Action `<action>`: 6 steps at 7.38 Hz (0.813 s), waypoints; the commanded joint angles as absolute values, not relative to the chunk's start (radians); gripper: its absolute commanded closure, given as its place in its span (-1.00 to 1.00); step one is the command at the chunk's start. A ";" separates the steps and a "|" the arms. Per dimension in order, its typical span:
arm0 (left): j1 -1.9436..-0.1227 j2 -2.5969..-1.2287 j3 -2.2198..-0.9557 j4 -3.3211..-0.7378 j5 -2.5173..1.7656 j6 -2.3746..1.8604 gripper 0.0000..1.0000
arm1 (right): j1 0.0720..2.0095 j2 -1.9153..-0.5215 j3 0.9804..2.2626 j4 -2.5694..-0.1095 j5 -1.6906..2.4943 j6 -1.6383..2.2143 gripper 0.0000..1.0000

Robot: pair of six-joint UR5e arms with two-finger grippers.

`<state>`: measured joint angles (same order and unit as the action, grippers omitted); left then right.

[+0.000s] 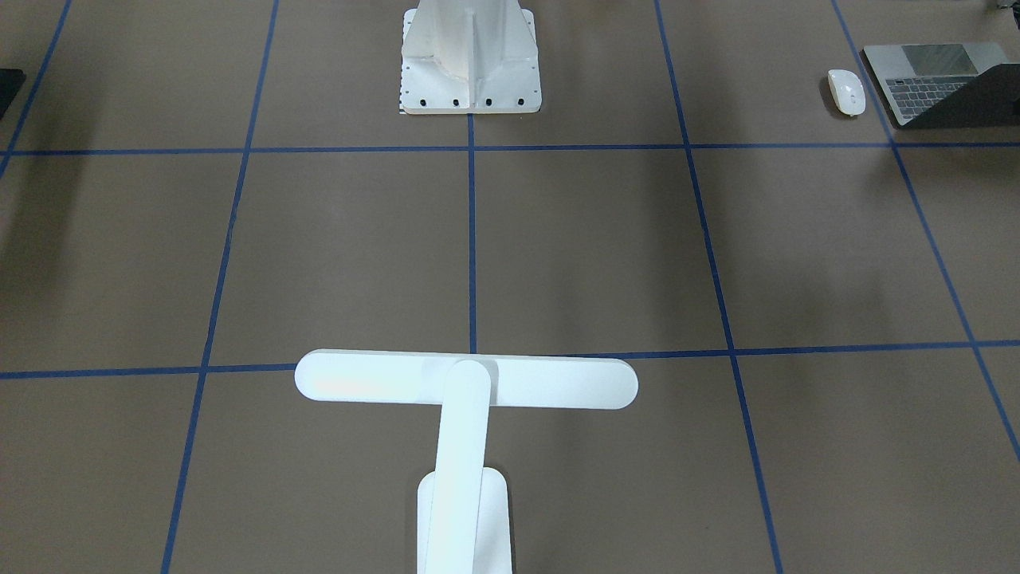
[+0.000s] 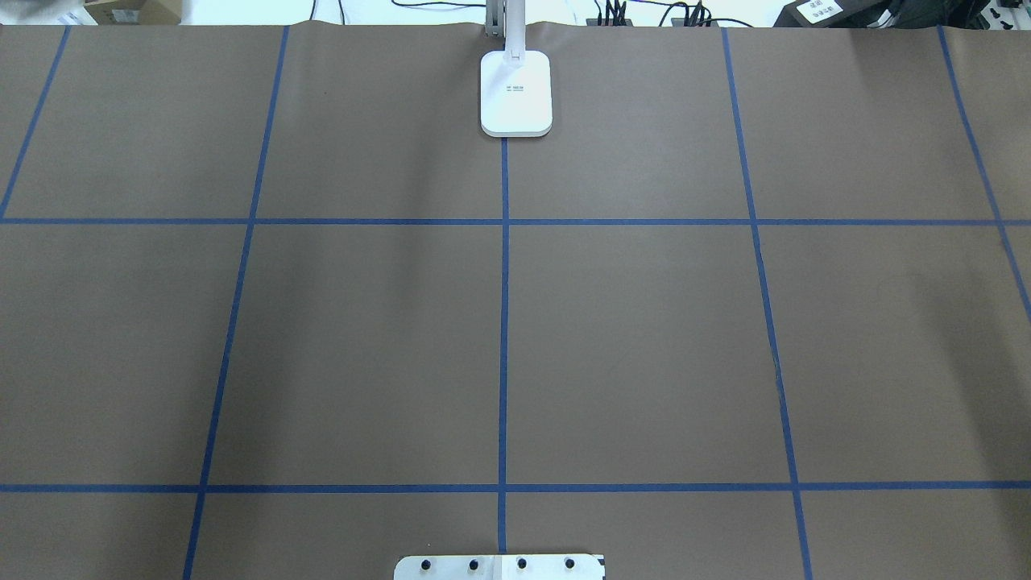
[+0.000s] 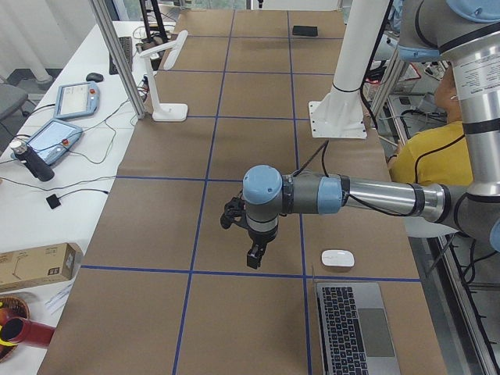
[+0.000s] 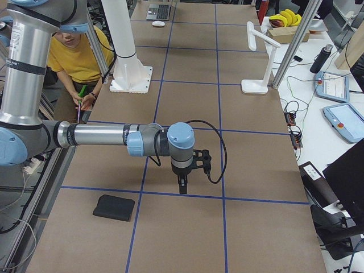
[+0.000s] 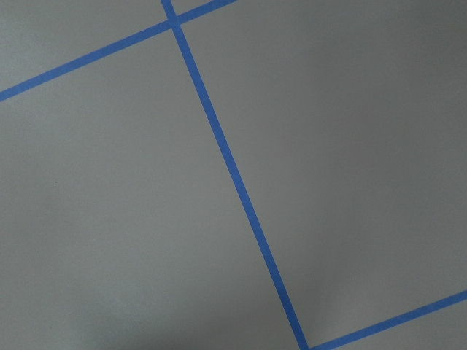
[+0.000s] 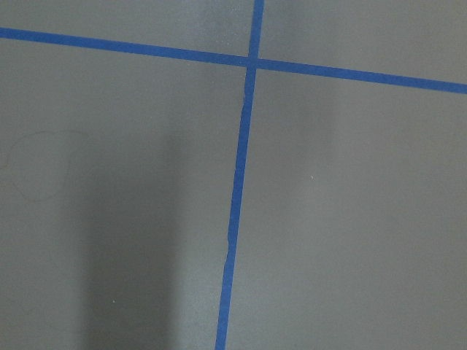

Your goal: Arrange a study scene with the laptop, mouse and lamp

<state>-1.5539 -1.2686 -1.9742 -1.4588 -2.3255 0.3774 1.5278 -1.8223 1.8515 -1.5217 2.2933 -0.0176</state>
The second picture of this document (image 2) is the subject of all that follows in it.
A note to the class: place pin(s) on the white desk lamp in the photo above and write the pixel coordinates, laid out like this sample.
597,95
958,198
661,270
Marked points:
515,82

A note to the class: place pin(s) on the cardboard box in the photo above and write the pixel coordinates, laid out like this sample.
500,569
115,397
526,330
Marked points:
153,12

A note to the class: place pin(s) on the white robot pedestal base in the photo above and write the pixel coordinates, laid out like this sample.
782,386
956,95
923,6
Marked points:
502,566

